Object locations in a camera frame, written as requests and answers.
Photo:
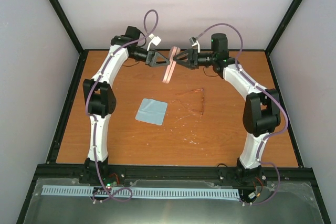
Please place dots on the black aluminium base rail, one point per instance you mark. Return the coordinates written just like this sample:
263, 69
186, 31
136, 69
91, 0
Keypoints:
223, 176

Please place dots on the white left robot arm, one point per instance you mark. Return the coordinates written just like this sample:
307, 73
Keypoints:
100, 101

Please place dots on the black frame post right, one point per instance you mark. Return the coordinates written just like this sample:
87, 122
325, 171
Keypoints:
289, 14

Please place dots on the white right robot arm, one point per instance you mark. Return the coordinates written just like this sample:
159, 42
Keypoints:
261, 115

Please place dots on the clear acrylic cover sheet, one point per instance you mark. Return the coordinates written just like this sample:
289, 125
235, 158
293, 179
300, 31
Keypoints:
278, 203

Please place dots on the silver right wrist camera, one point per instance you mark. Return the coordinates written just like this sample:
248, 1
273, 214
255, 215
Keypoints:
195, 44

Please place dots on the black frame post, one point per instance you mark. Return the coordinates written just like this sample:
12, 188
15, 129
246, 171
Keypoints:
289, 14
66, 24

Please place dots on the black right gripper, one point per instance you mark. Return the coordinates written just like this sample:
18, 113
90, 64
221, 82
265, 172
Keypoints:
192, 63

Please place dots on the light blue cleaning cloth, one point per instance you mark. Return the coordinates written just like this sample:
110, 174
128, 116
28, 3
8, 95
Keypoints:
151, 111

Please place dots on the pink glasses case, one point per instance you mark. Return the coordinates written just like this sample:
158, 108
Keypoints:
170, 68

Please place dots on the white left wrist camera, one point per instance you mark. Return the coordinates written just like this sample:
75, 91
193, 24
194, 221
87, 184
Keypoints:
154, 40

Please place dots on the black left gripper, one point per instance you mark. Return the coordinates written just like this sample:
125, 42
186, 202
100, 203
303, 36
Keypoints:
151, 62

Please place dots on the light blue cable duct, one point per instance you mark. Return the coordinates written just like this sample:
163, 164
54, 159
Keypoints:
143, 193

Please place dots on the thin brown frame glasses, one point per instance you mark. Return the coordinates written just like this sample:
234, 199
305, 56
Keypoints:
192, 100

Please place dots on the black frame post left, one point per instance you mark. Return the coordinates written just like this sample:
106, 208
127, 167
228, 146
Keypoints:
66, 24

